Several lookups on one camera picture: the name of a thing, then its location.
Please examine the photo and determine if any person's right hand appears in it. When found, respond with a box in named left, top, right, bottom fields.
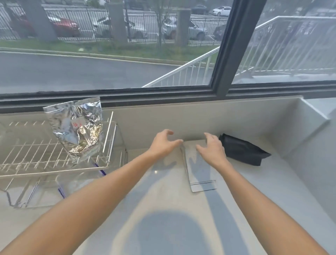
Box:
left=196, top=133, right=227, bottom=169

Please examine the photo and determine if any person's left hand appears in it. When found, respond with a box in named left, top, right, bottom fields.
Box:
left=149, top=129, right=184, bottom=161

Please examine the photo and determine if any person's right forearm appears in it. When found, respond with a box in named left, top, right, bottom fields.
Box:
left=209, top=159, right=330, bottom=255

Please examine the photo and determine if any person's left forearm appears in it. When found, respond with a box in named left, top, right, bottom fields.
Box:
left=0, top=152, right=166, bottom=255

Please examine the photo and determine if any flat silver foil pouch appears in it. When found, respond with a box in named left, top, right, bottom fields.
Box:
left=181, top=140, right=218, bottom=193

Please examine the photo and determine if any black pouch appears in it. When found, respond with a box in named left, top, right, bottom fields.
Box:
left=218, top=133, right=272, bottom=166

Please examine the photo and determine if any crumpled silver foil pouch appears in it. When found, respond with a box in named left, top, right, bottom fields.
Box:
left=43, top=97, right=103, bottom=164

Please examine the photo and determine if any silver car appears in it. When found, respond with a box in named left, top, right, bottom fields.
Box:
left=162, top=16, right=208, bottom=40

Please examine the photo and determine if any short tree trunk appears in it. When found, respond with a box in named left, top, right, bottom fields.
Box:
left=175, top=9, right=191, bottom=48

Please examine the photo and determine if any dark car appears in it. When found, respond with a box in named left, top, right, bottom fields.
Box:
left=213, top=24, right=227, bottom=41

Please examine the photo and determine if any white stair railing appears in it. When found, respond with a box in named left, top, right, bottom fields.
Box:
left=142, top=16, right=336, bottom=88

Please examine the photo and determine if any grey tree trunk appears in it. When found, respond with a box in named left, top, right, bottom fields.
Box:
left=108, top=0, right=128, bottom=44

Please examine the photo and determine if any small white car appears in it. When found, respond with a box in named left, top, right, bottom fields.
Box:
left=212, top=6, right=232, bottom=17

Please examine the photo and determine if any black metal fence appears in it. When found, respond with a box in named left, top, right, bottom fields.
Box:
left=0, top=5, right=229, bottom=44

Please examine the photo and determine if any red car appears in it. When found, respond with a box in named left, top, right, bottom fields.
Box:
left=6, top=9, right=81, bottom=38

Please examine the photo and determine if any thick tree trunk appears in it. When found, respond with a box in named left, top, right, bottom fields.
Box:
left=22, top=0, right=59, bottom=42

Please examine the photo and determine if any dark window frame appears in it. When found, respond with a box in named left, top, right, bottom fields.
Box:
left=0, top=0, right=336, bottom=114

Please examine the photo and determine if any white wire rack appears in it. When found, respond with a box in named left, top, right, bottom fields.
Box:
left=0, top=111, right=117, bottom=180

